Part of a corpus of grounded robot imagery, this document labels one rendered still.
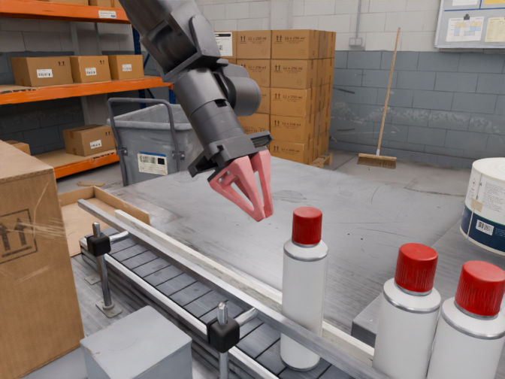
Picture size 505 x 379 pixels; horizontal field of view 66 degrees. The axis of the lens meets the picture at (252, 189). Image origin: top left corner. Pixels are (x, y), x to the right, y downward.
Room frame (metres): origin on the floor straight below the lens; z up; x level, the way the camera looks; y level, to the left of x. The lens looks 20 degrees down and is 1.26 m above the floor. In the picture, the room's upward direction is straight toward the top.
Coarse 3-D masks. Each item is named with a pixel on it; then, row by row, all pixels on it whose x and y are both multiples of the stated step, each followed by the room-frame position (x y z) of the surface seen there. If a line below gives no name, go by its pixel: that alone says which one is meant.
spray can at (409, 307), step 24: (408, 264) 0.30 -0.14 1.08; (432, 264) 0.29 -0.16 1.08; (384, 288) 0.31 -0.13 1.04; (408, 288) 0.29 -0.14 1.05; (432, 288) 0.30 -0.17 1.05; (384, 312) 0.30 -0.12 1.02; (408, 312) 0.28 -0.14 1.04; (432, 312) 0.28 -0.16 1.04; (384, 336) 0.30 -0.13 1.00; (408, 336) 0.28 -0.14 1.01; (432, 336) 0.29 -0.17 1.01; (384, 360) 0.29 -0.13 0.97; (408, 360) 0.28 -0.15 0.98
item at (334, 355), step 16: (96, 208) 0.69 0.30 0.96; (112, 224) 0.63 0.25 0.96; (144, 240) 0.56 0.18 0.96; (160, 256) 0.53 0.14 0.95; (176, 256) 0.51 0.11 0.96; (192, 272) 0.47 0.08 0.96; (208, 272) 0.47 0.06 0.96; (224, 288) 0.43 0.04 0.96; (240, 304) 0.41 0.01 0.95; (256, 304) 0.39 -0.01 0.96; (272, 320) 0.37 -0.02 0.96; (288, 320) 0.36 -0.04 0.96; (288, 336) 0.35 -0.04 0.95; (304, 336) 0.34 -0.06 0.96; (320, 352) 0.32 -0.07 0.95; (336, 352) 0.32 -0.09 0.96; (352, 368) 0.30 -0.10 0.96; (368, 368) 0.29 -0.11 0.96
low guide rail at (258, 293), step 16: (128, 224) 0.75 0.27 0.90; (144, 224) 0.72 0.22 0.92; (160, 240) 0.67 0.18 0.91; (192, 256) 0.60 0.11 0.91; (224, 272) 0.54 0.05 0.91; (240, 288) 0.51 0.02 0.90; (256, 288) 0.50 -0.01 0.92; (272, 304) 0.47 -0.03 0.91; (336, 336) 0.40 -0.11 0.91; (352, 352) 0.38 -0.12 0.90; (368, 352) 0.37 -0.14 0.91
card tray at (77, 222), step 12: (72, 192) 1.03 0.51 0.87; (84, 192) 1.06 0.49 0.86; (96, 192) 1.06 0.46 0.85; (60, 204) 1.00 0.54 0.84; (72, 204) 1.02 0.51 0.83; (96, 204) 1.02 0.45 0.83; (108, 204) 1.02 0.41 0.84; (120, 204) 0.97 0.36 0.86; (72, 216) 0.94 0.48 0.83; (84, 216) 0.94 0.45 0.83; (132, 216) 0.93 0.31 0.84; (144, 216) 0.88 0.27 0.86; (72, 228) 0.87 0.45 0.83; (84, 228) 0.87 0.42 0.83; (72, 240) 0.80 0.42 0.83; (72, 252) 0.75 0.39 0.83
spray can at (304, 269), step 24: (312, 216) 0.38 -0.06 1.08; (288, 240) 0.41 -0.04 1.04; (312, 240) 0.38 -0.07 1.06; (288, 264) 0.38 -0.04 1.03; (312, 264) 0.37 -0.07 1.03; (288, 288) 0.38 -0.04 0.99; (312, 288) 0.37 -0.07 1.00; (288, 312) 0.38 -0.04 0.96; (312, 312) 0.37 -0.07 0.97; (288, 360) 0.38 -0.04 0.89; (312, 360) 0.37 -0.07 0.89
